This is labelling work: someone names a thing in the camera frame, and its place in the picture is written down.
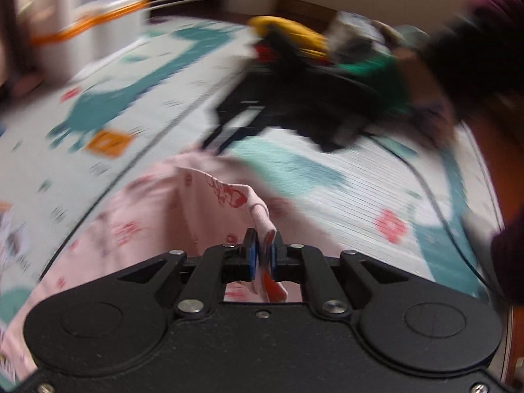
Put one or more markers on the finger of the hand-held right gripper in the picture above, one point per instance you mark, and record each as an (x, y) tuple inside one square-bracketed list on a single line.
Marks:
[(241, 108), (225, 137)]

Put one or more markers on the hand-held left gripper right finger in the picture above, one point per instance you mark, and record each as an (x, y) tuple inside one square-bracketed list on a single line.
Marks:
[(276, 266)]

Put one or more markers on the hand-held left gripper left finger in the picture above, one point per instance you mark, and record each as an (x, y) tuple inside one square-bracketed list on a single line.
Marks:
[(250, 262)]

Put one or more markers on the pink printed garment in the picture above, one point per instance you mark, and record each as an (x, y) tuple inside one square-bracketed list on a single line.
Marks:
[(143, 221)]

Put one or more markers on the person's right hand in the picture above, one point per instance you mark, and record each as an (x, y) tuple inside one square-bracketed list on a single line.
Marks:
[(423, 86)]

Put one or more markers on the yellow knit sweater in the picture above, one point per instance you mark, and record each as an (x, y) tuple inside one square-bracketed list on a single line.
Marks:
[(303, 32)]

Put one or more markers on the cartoon animal play mat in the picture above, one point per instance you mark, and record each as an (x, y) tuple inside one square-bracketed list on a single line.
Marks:
[(327, 221)]

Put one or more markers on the stack of grey fleece garments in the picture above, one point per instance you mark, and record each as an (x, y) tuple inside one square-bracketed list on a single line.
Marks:
[(352, 32)]

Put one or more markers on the white and orange potty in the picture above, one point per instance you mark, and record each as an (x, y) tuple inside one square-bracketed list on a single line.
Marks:
[(102, 28)]

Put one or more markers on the person's maroon clothing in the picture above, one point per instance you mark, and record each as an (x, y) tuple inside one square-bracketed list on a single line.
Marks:
[(509, 254)]

